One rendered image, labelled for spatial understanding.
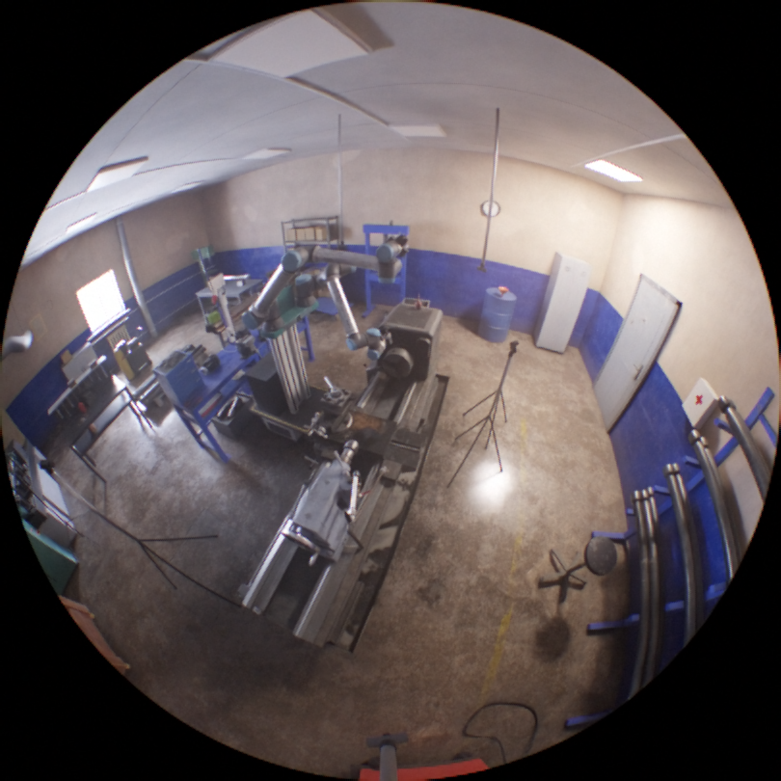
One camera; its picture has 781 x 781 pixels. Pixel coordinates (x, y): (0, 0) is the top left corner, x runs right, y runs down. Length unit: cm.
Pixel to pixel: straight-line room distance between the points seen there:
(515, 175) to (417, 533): 539
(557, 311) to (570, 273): 76
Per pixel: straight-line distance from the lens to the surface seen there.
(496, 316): 492
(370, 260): 160
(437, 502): 272
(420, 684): 253
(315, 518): 141
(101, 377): 488
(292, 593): 181
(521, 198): 528
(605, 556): 248
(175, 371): 286
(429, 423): 274
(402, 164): 551
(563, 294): 513
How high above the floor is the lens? 244
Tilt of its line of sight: 42 degrees down
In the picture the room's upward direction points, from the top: 1 degrees clockwise
